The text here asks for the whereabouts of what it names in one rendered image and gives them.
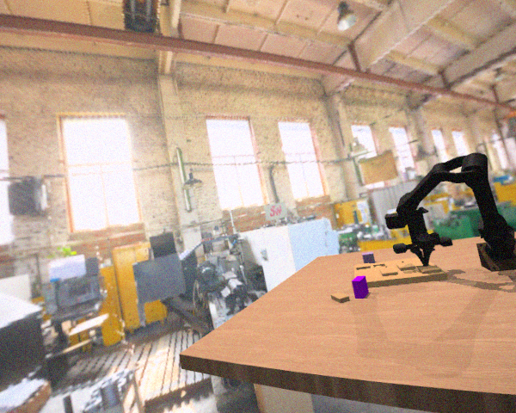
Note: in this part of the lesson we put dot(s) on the tan flat block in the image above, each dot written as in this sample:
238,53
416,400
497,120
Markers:
340,297

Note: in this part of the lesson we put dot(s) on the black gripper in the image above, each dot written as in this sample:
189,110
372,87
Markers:
400,248

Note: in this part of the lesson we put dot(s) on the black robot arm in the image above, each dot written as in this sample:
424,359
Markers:
474,172

